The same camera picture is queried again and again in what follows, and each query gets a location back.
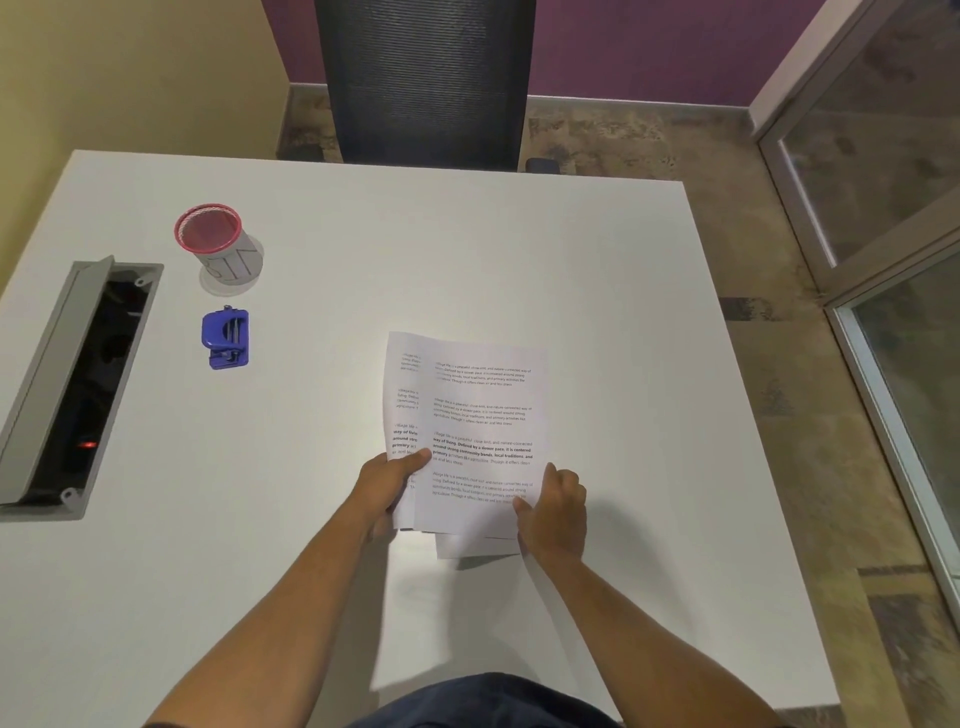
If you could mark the glass door with metal frame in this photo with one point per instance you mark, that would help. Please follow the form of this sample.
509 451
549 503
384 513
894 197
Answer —
870 225

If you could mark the person's dark trousers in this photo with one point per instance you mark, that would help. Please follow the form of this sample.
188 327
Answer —
487 703

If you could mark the person's left forearm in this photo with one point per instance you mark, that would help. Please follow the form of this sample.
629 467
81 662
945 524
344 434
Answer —
264 628

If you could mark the person's left thumb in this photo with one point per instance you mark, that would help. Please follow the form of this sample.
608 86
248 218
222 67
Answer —
411 459

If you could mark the person's right forearm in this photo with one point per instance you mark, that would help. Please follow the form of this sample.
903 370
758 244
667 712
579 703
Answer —
651 642

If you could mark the person's right hand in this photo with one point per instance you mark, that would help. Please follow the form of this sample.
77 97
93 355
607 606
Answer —
556 513

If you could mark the printed white paper sheet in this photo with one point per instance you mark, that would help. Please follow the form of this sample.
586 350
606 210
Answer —
402 420
483 436

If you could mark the person's right thumb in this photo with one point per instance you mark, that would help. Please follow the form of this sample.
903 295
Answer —
550 478

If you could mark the black mesh office chair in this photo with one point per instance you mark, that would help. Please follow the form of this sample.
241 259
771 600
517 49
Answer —
424 81

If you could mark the pink mesh pen holder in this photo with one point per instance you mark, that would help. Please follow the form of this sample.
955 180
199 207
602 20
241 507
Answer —
220 244

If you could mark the person's left hand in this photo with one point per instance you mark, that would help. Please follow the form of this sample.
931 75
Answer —
379 484

